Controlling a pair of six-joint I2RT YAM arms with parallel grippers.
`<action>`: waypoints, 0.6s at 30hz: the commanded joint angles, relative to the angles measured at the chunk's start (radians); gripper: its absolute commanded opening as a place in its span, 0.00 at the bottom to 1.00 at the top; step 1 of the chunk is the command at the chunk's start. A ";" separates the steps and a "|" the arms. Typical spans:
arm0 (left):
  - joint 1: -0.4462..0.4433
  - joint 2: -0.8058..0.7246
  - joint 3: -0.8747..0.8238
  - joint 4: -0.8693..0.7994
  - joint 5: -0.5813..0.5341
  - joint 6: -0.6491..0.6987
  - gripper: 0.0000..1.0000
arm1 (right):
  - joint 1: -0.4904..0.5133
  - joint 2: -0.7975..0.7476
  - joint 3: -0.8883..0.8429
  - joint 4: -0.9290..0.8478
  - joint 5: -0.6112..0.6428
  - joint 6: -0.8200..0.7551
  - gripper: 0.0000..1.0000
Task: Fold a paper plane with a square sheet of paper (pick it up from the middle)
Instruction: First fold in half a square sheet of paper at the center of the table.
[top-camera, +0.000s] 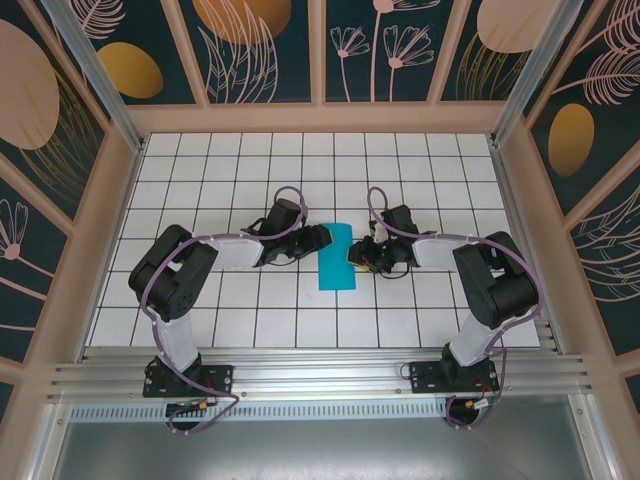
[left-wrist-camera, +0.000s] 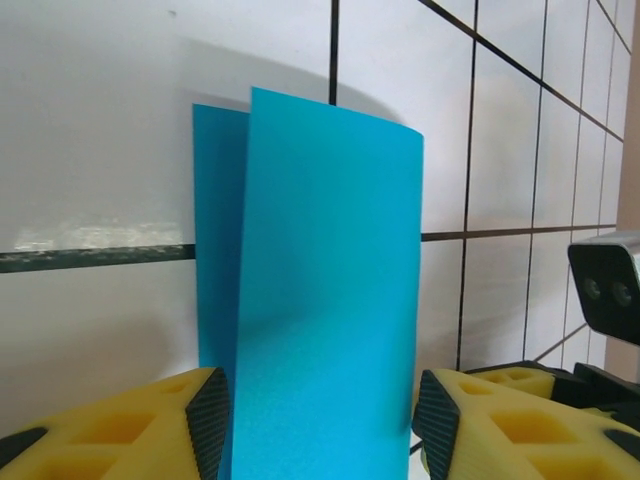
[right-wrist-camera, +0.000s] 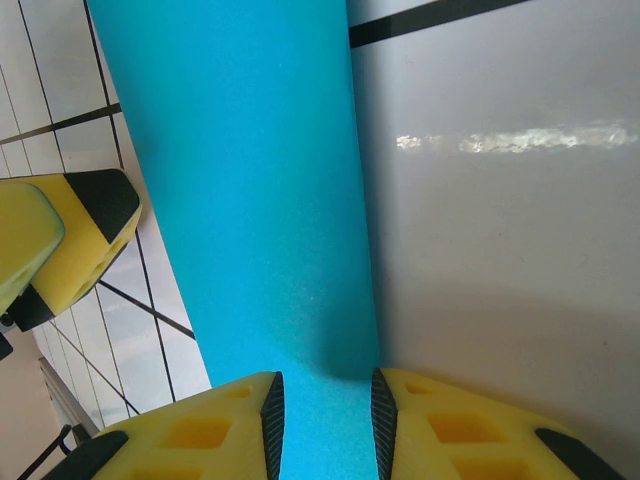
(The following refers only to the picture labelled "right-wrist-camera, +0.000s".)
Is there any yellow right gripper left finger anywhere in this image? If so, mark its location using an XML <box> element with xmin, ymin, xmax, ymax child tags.
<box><xmin>46</xmin><ymin>370</ymin><xmax>286</xmax><ymax>480</ymax></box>

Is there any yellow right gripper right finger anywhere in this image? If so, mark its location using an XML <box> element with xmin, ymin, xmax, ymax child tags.
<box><xmin>370</xmin><ymin>366</ymin><xmax>627</xmax><ymax>480</ymax></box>

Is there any aluminium side rail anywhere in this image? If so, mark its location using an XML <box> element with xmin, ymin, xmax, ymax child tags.
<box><xmin>37</xmin><ymin>355</ymin><xmax>104</xmax><ymax>454</ymax></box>

